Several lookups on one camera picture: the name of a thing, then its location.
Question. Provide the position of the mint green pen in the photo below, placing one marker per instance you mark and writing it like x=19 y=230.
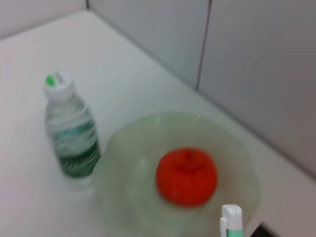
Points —
x=230 y=214

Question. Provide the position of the clear glass fruit plate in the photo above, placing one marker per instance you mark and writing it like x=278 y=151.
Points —
x=133 y=172

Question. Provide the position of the red-orange fruit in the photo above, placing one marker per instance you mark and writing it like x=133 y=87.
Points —
x=187 y=177

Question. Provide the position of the clear water bottle green label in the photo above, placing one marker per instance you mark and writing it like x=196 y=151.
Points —
x=74 y=148

